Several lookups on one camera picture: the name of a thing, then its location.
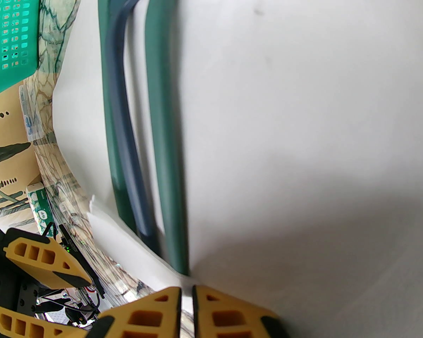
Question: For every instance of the small clear plastic packet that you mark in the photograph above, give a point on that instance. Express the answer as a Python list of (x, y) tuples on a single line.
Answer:
[(30, 114)]

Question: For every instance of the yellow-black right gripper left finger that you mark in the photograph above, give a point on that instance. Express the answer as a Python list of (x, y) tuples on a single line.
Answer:
[(141, 317)]

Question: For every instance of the dark blue plastic fork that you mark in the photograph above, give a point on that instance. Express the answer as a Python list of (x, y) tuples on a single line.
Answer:
[(121, 118)]

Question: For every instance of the colourful cartoon card box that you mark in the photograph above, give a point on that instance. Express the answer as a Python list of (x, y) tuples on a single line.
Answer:
[(42, 206)]

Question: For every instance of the green plastic knife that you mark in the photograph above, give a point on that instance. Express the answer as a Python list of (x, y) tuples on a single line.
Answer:
[(108, 146)]

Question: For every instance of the green plastic mesh basket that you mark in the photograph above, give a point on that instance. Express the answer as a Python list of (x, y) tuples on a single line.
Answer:
[(10, 30)]

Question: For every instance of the white paper napkin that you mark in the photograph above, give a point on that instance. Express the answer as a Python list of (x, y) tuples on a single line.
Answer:
[(285, 136)]

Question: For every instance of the green plastic spoon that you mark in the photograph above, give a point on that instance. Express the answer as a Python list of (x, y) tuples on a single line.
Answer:
[(165, 118)]

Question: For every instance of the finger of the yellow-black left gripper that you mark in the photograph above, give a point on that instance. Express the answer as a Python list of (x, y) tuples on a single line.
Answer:
[(38, 257), (17, 324)]

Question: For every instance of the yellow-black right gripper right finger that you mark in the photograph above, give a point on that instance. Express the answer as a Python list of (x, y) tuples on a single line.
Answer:
[(232, 317)]

